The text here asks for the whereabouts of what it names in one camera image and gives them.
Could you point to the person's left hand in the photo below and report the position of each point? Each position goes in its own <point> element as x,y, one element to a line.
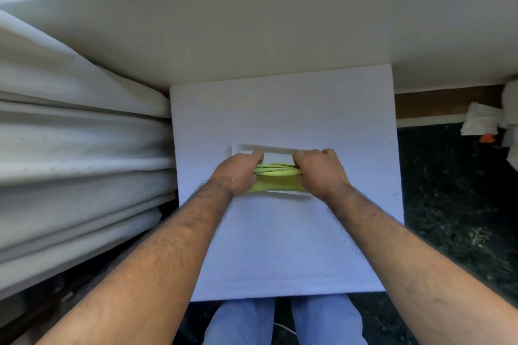
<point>234,174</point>

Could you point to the person's right hand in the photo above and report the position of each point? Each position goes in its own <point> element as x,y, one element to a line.
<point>323,175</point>

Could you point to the person's right fingers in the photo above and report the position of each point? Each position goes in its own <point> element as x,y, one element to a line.
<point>309,155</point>

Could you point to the person's left thumb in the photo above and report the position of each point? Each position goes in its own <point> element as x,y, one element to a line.
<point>254,157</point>

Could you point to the green cloth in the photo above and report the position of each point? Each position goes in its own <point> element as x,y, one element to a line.
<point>277,177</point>

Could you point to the person's right forearm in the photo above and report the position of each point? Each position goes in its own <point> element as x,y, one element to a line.
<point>421,272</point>

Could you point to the person's left forearm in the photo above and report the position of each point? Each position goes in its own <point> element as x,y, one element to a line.
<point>141,272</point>

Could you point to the white rectangular tray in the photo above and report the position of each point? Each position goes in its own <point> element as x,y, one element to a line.
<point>279,150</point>

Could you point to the white foam board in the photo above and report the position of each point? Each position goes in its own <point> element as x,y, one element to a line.
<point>283,114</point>

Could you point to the large white foam slab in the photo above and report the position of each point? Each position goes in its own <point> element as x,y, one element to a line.
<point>259,25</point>

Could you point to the brown wooden beam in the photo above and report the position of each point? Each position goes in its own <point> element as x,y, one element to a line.
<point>445,102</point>

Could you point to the person's blue jeans legs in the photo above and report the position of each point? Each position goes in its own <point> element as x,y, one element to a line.
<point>283,322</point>

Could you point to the stack of white foam sheets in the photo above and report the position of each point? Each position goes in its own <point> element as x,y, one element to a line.
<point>77,162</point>

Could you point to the orange small object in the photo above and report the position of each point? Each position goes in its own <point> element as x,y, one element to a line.
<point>487,138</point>

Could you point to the white crumpled cloth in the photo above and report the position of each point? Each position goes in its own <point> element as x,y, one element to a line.
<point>491,116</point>

